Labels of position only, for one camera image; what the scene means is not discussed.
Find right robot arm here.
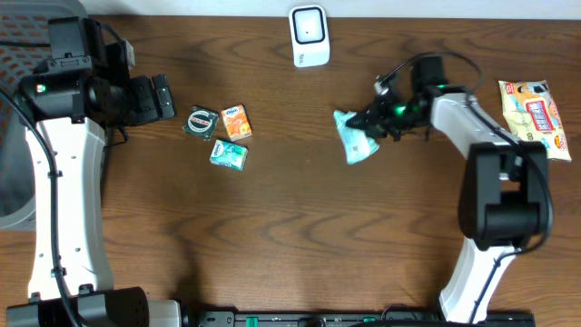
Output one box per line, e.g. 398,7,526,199
344,52,554,326

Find white blue snack bag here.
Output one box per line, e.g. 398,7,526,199
498,80,572,162

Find white barcode scanner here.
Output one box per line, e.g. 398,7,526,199
288,5,330,68

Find green Kleenex tissue pack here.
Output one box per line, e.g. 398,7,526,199
210,140,248,171

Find teal wet wipes pack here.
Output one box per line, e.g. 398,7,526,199
333,110,379,165

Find orange Kleenex tissue pack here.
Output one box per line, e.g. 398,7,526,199
221,104,252,142

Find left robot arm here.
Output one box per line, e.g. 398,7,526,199
6,16,191,326

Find dark grey plastic basket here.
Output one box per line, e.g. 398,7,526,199
1,0,87,232

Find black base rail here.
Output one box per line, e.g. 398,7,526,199
181,310,537,327

